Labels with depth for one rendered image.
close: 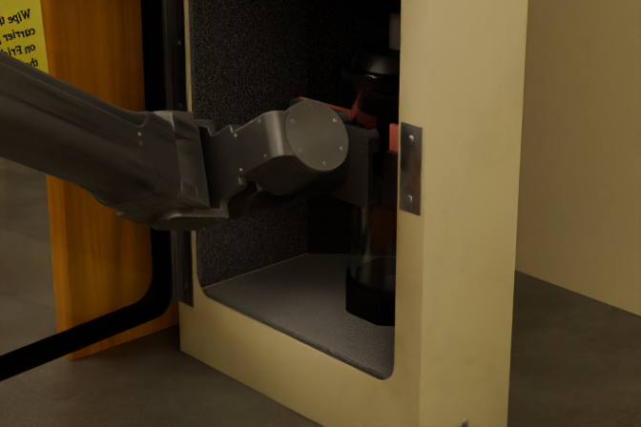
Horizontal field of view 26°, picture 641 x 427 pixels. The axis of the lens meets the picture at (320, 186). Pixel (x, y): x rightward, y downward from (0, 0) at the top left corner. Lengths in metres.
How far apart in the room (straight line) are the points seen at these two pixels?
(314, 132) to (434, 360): 0.22
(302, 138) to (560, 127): 0.54
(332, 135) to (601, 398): 0.40
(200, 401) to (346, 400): 0.15
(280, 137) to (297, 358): 0.27
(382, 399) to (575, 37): 0.50
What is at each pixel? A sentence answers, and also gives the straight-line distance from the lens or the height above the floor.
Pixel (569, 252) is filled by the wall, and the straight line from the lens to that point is 1.54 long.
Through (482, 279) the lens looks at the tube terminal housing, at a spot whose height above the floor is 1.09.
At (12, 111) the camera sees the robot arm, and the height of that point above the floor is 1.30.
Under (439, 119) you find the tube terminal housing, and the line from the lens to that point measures 1.04.
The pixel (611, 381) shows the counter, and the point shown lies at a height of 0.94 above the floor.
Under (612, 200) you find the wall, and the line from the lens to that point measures 1.49.
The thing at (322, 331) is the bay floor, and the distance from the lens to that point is 1.22.
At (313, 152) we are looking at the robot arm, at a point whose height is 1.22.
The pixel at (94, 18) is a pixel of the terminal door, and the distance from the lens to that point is 1.19.
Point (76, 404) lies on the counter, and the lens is 1.28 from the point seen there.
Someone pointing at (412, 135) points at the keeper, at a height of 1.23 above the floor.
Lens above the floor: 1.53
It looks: 19 degrees down
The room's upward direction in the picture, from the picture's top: straight up
